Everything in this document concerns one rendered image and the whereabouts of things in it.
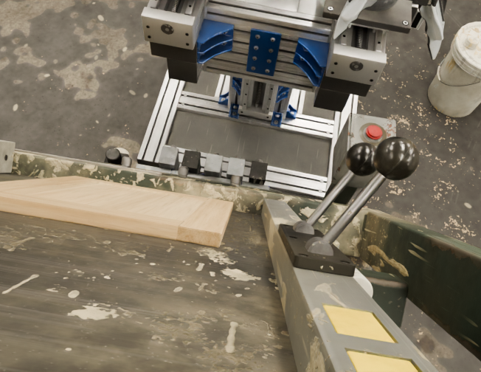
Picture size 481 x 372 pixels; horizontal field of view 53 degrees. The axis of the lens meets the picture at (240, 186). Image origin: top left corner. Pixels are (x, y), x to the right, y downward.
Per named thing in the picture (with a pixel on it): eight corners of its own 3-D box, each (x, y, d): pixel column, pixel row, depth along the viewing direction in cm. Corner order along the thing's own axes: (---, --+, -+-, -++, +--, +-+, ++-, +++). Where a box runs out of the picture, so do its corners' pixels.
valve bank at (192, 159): (276, 187, 150) (288, 146, 128) (271, 229, 143) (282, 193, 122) (119, 160, 150) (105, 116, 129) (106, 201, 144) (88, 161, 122)
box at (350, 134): (374, 155, 136) (397, 118, 120) (373, 192, 131) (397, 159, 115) (332, 148, 136) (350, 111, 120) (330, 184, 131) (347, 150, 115)
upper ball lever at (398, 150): (324, 269, 44) (419, 155, 43) (330, 280, 40) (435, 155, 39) (291, 243, 44) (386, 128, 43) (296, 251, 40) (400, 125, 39)
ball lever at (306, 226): (308, 246, 56) (382, 156, 55) (312, 252, 52) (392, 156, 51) (282, 226, 56) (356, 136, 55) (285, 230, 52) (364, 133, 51)
